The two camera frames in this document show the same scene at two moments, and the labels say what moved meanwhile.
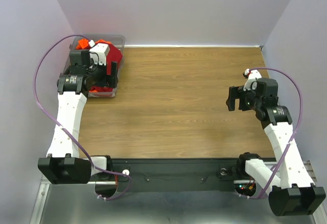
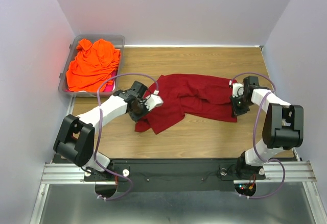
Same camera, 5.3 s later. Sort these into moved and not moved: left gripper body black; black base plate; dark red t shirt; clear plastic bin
Moved: left gripper body black; dark red t shirt
Not moved: clear plastic bin; black base plate
